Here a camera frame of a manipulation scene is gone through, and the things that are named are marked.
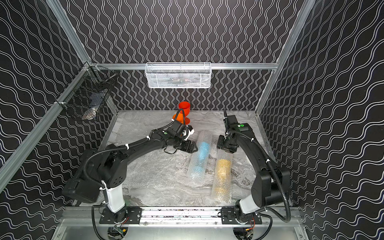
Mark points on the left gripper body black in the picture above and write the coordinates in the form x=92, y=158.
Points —
x=184, y=144

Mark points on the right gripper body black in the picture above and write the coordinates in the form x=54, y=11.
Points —
x=224, y=144

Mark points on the orange glass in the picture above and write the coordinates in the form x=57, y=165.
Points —
x=179, y=117

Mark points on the red wine glass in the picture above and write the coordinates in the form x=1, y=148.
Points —
x=186, y=106

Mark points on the yellow glass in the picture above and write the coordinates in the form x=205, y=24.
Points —
x=222, y=184

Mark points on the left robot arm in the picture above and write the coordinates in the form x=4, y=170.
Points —
x=108, y=168

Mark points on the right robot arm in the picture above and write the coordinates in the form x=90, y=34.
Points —
x=269, y=191

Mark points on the blue glass in bubble wrap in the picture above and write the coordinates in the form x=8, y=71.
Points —
x=199, y=159

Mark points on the black plastic case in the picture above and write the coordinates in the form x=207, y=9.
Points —
x=81, y=190

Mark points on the white wire basket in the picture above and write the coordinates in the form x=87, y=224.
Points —
x=179, y=75

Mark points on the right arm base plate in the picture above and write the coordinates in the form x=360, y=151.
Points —
x=234, y=216

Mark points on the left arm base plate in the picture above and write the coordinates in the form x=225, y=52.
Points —
x=127, y=215

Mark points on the black wire basket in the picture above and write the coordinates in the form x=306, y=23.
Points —
x=90, y=94

